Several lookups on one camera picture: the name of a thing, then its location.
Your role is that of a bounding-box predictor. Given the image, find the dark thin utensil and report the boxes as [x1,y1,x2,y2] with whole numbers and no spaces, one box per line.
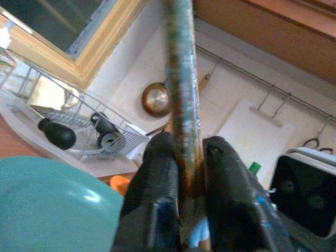
[145,123,171,137]

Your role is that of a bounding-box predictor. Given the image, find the cream ceramic mug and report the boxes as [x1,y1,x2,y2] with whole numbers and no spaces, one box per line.
[26,76,81,111]

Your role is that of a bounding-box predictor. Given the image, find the wooden wall cabinet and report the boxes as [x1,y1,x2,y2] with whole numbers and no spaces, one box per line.
[193,0,336,86]

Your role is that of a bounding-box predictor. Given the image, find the metal rail hook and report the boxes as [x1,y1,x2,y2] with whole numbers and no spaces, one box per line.
[258,83,275,111]
[272,93,291,119]

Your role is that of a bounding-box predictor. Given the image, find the white hanging cutting board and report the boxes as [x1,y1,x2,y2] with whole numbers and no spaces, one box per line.
[217,99,297,184]

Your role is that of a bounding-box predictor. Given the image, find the clear soap pump bottle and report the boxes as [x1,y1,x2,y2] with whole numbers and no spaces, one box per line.
[0,19,18,90]

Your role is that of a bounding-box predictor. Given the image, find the orange bowl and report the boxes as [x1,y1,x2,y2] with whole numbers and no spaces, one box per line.
[109,175,132,197]

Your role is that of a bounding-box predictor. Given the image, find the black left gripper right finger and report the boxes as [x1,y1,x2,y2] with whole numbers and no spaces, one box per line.
[203,135,295,252]

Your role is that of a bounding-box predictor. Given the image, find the copper frying pan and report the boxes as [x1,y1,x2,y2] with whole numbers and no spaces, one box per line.
[141,72,212,118]

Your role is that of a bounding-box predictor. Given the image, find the grey plastic drain tray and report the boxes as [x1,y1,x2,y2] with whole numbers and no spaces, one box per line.
[0,97,140,178]

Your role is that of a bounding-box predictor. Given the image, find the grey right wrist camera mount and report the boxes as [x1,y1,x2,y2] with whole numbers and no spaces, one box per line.
[270,146,336,238]

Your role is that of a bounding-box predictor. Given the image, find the dark handled scissors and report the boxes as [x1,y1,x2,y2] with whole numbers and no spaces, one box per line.
[301,138,334,153]

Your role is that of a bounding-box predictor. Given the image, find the metal wall rail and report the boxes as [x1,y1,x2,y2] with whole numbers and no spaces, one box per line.
[195,44,336,123]

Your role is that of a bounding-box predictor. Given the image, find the small black bottle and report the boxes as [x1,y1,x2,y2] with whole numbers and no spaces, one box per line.
[38,118,77,151]

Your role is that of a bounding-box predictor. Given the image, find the white plastic utensil holder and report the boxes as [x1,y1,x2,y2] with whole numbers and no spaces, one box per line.
[125,123,150,160]

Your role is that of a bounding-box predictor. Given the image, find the white wire dish rack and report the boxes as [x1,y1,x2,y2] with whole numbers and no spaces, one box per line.
[0,49,150,158]

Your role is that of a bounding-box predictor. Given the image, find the green patterned wooden chopstick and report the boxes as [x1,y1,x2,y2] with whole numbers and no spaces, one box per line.
[163,0,212,252]

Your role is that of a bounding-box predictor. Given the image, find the large black bottle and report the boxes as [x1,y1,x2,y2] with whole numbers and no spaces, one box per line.
[90,112,124,150]

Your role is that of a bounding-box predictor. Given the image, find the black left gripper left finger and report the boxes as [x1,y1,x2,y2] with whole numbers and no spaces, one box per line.
[112,132,182,252]

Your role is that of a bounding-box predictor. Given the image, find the wooden window frame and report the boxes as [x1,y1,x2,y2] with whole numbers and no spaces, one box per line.
[0,0,150,89]

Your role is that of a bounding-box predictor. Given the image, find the teal plate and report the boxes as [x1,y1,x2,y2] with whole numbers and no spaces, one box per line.
[0,155,124,252]

